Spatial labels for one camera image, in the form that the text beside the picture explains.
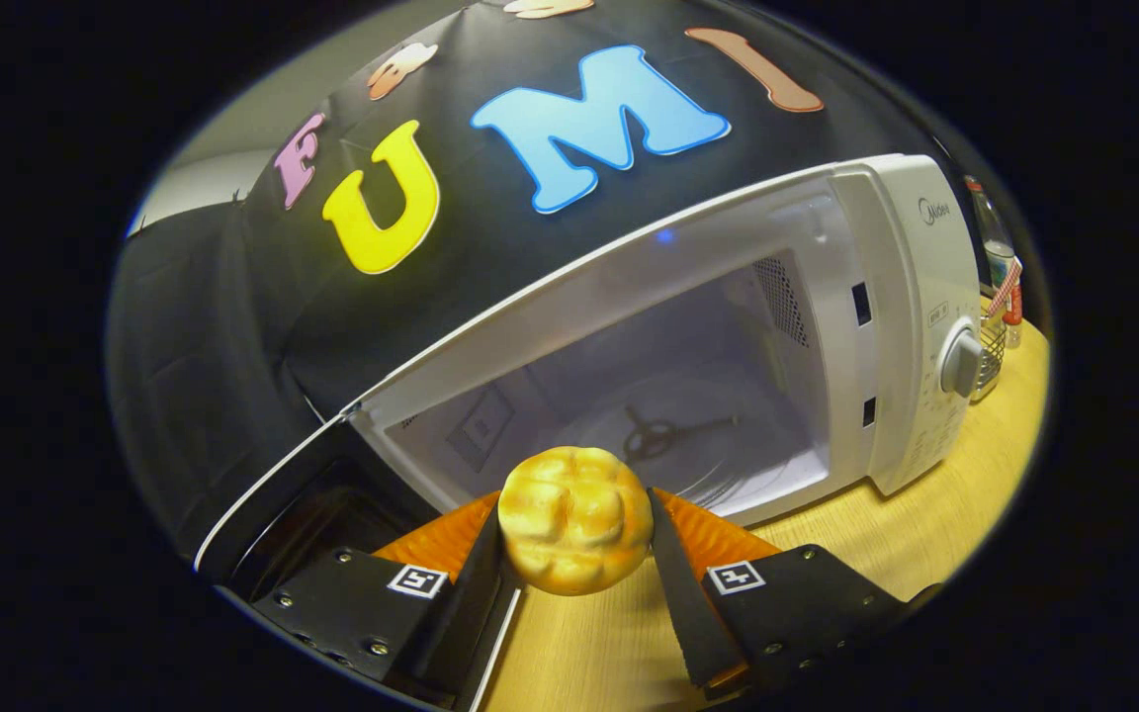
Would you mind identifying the golden bread bun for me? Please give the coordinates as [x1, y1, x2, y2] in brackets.
[496, 445, 656, 598]

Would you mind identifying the white microwave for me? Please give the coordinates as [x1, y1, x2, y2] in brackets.
[193, 152, 987, 712]

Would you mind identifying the wire mesh basket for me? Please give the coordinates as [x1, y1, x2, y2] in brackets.
[969, 297, 1011, 403]

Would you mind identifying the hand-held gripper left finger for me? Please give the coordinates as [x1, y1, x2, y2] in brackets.
[250, 490, 522, 709]

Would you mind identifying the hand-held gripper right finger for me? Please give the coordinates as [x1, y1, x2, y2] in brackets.
[648, 486, 942, 694]

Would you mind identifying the clear plastic water bottle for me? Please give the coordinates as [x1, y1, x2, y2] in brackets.
[964, 175, 1024, 350]

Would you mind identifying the red white striped straw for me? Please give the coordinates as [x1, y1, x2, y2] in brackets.
[984, 258, 1024, 320]

